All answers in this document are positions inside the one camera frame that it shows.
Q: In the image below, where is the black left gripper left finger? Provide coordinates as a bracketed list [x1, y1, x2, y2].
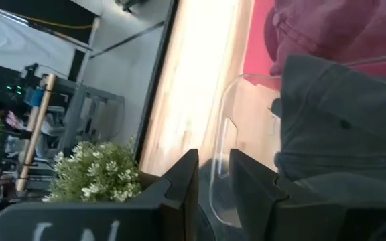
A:
[0, 149, 200, 241]

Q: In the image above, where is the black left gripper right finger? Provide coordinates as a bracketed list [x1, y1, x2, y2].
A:
[229, 149, 386, 241]

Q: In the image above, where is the dark grey cap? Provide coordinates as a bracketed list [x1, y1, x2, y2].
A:
[271, 55, 386, 204]

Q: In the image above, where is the maroon cap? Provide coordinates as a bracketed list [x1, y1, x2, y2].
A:
[264, 0, 386, 76]

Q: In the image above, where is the clear plastic bin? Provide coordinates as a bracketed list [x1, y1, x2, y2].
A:
[208, 52, 386, 228]

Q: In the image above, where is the artificial plant with white flowers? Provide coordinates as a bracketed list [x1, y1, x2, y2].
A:
[42, 135, 143, 204]

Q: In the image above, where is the wooden pole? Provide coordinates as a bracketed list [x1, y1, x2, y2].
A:
[15, 74, 57, 193]

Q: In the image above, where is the pink-red plastic bin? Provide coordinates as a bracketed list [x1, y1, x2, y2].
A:
[243, 0, 386, 91]

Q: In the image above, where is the black device with green lights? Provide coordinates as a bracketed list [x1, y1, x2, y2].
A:
[5, 62, 42, 100]

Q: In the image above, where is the black aluminium table frame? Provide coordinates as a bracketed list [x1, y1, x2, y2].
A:
[134, 0, 180, 163]

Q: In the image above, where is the grey table frame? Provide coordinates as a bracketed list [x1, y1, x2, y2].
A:
[57, 76, 126, 153]

